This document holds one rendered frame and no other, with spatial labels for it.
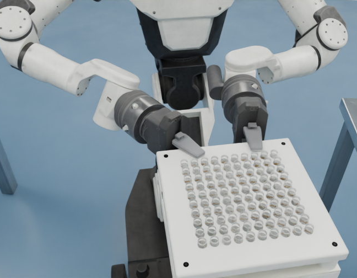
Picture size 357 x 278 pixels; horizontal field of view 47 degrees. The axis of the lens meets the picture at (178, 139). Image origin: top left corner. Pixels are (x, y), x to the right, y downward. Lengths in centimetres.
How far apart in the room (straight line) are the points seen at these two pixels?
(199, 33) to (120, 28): 240
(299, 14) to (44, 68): 62
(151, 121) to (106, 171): 142
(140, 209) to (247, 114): 106
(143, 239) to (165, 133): 98
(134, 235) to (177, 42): 85
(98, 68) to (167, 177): 29
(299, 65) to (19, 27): 62
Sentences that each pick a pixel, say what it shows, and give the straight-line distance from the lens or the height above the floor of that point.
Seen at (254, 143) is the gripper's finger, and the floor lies 104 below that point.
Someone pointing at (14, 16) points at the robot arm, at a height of 116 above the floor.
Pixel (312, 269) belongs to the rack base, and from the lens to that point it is 66.
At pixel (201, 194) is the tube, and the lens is 64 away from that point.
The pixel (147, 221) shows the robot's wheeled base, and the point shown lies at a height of 17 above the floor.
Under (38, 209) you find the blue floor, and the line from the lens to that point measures 205.
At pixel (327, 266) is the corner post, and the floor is 99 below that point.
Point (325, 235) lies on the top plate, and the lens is 64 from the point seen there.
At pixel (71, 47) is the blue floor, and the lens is 326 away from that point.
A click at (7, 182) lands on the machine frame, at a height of 8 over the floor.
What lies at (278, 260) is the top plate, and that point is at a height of 103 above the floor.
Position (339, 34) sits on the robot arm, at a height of 107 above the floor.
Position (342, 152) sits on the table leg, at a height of 68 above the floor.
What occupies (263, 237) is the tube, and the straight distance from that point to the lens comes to 60.
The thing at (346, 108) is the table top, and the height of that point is 84.
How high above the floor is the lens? 152
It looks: 41 degrees down
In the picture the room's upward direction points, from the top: straight up
